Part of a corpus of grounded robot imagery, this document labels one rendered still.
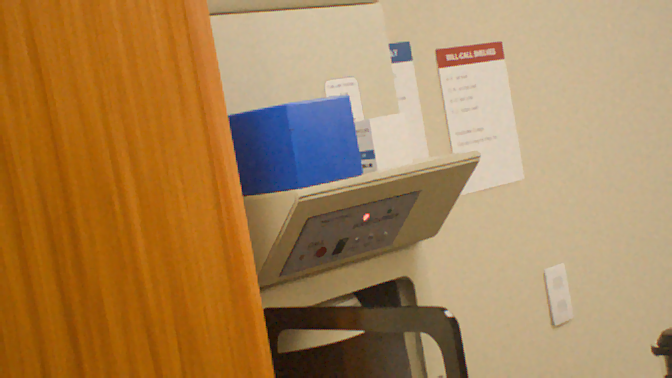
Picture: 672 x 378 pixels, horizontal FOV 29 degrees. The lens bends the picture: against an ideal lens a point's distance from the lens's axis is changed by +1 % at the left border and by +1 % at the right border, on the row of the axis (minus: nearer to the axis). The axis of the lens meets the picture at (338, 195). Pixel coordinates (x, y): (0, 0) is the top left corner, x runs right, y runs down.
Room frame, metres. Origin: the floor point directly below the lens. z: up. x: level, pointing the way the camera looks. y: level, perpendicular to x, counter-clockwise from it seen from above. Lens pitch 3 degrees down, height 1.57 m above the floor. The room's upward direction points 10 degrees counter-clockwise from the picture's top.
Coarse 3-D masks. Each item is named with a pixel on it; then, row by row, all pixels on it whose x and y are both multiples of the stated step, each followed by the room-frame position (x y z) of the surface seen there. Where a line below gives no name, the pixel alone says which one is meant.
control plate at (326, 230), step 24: (312, 216) 1.34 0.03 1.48; (336, 216) 1.38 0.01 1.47; (360, 216) 1.41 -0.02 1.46; (384, 216) 1.45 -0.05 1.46; (312, 240) 1.37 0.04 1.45; (336, 240) 1.41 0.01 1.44; (360, 240) 1.45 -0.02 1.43; (384, 240) 1.50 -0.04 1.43; (288, 264) 1.37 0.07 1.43; (312, 264) 1.41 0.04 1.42
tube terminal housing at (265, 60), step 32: (224, 32) 1.41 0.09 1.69; (256, 32) 1.45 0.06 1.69; (288, 32) 1.48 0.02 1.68; (320, 32) 1.52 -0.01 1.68; (352, 32) 1.56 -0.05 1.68; (384, 32) 1.61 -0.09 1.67; (224, 64) 1.41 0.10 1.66; (256, 64) 1.44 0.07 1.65; (288, 64) 1.48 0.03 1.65; (320, 64) 1.52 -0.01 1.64; (352, 64) 1.56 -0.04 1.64; (384, 64) 1.60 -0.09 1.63; (256, 96) 1.43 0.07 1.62; (288, 96) 1.47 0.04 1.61; (320, 96) 1.51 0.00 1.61; (384, 96) 1.59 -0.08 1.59; (384, 256) 1.55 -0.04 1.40; (416, 256) 1.60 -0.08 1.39; (288, 288) 1.43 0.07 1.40; (320, 288) 1.47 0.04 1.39; (352, 288) 1.51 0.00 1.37; (416, 288) 1.59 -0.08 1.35
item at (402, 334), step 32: (288, 320) 1.32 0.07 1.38; (320, 320) 1.28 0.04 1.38; (352, 320) 1.24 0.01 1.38; (384, 320) 1.20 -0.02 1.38; (416, 320) 1.17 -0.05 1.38; (448, 320) 1.13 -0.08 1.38; (288, 352) 1.33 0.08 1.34; (320, 352) 1.29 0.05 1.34; (352, 352) 1.25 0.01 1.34; (384, 352) 1.21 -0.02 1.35; (416, 352) 1.17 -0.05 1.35; (448, 352) 1.14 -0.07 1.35
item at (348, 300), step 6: (348, 294) 1.55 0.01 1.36; (354, 294) 1.58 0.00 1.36; (330, 300) 1.52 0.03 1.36; (336, 300) 1.53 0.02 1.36; (342, 300) 1.53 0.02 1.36; (348, 300) 1.54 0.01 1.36; (354, 300) 1.56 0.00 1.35; (312, 306) 1.51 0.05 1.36; (318, 306) 1.51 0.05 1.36; (324, 306) 1.52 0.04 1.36; (330, 306) 1.52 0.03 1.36; (336, 306) 1.52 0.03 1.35; (342, 306) 1.53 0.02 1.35; (348, 306) 1.54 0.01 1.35; (354, 306) 1.55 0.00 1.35; (360, 306) 1.57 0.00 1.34
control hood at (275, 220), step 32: (416, 160) 1.57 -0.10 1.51; (448, 160) 1.48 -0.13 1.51; (288, 192) 1.31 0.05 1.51; (320, 192) 1.32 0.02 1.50; (352, 192) 1.37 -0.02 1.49; (384, 192) 1.42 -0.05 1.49; (448, 192) 1.53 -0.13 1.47; (256, 224) 1.34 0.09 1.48; (288, 224) 1.32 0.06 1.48; (416, 224) 1.53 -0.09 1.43; (256, 256) 1.35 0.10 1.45; (288, 256) 1.36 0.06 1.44; (352, 256) 1.47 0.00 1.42
